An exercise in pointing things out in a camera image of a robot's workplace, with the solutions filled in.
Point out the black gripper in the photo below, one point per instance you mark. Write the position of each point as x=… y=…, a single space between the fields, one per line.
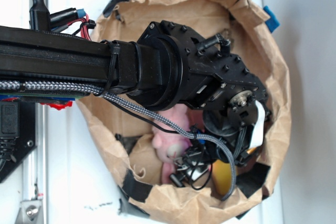
x=241 y=128

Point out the yellow sponge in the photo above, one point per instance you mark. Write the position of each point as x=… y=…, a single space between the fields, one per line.
x=222 y=177

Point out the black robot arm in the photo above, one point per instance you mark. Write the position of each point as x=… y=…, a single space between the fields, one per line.
x=169 y=64

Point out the pink plush bunny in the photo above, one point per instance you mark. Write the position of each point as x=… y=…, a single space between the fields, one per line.
x=169 y=146

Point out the brown rock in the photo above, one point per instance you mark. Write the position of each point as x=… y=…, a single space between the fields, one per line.
x=226 y=34

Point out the brown paper bag bin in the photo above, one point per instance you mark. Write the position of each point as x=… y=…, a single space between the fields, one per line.
x=124 y=142

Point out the aluminium frame rail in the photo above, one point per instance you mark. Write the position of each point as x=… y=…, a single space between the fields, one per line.
x=35 y=165

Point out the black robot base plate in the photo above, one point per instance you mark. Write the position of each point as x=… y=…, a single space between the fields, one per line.
x=18 y=134

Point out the metal corner bracket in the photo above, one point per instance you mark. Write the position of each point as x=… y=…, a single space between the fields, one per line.
x=30 y=212

